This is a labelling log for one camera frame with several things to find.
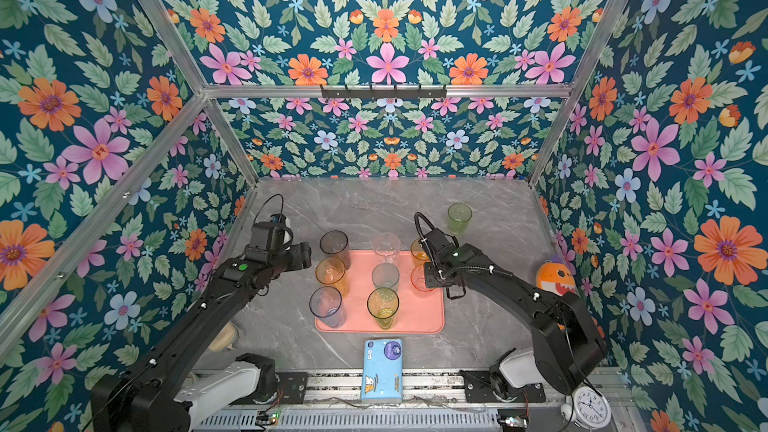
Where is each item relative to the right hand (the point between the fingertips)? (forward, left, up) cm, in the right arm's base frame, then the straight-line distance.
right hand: (434, 275), depth 86 cm
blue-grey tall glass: (-9, +29, +3) cm, 31 cm away
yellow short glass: (-3, +5, +18) cm, 19 cm away
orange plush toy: (-2, -35, +1) cm, 35 cm away
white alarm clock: (-32, -34, -4) cm, 47 cm away
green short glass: (+25, -11, -3) cm, 28 cm away
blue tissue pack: (-25, +14, -2) cm, 28 cm away
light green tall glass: (-11, +14, +7) cm, 19 cm away
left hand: (+4, +36, +11) cm, 38 cm away
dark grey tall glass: (+8, +29, +4) cm, 31 cm away
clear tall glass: (+10, +14, +1) cm, 17 cm away
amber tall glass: (+2, +31, -1) cm, 31 cm away
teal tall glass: (0, +14, 0) cm, 14 cm away
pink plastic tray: (-8, +4, -8) cm, 12 cm away
